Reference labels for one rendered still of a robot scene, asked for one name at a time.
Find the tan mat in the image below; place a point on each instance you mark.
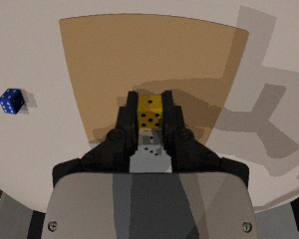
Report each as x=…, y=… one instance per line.
x=109, y=55

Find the yellow die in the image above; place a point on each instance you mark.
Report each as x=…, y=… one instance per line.
x=150, y=111

